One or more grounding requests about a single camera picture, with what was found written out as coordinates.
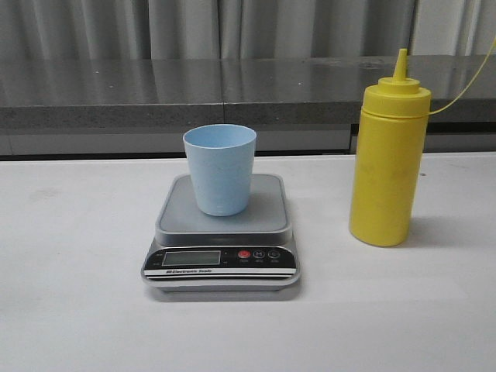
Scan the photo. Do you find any silver digital kitchen scale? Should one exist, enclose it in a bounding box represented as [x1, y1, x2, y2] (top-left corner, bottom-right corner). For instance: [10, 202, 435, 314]
[141, 174, 301, 301]

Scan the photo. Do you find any grey stone counter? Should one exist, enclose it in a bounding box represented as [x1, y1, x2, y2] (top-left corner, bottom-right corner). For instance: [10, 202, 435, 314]
[0, 53, 496, 156]

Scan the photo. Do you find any yellow squeeze bottle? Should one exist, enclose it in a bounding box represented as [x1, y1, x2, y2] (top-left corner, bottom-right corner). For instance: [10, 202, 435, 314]
[349, 48, 442, 247]

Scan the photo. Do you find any grey curtain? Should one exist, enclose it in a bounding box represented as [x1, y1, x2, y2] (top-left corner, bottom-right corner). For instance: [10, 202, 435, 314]
[1, 0, 495, 60]

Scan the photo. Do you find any light blue plastic cup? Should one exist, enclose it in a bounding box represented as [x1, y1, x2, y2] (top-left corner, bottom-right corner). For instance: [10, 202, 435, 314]
[183, 124, 257, 216]

